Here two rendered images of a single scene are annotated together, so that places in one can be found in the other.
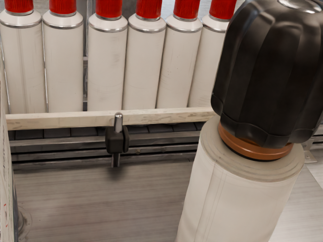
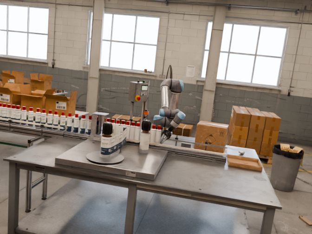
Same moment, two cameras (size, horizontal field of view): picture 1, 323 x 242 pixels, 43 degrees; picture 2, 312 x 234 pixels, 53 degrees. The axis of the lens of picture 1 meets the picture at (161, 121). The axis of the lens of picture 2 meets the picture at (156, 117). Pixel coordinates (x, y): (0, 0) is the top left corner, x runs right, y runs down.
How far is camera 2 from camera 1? 2.57 m
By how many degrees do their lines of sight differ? 37
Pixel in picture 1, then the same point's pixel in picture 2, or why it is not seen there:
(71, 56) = (137, 132)
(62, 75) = (136, 134)
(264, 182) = (143, 133)
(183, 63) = (152, 134)
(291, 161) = (146, 133)
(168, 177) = not seen: hidden behind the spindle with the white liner
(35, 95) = (132, 137)
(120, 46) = not seen: hidden behind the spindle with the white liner
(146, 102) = not seen: hidden behind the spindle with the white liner
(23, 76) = (131, 133)
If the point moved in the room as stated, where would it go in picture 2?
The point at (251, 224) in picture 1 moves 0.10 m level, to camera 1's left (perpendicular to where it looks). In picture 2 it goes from (143, 139) to (133, 136)
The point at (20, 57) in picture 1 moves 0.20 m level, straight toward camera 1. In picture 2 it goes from (131, 131) to (127, 135)
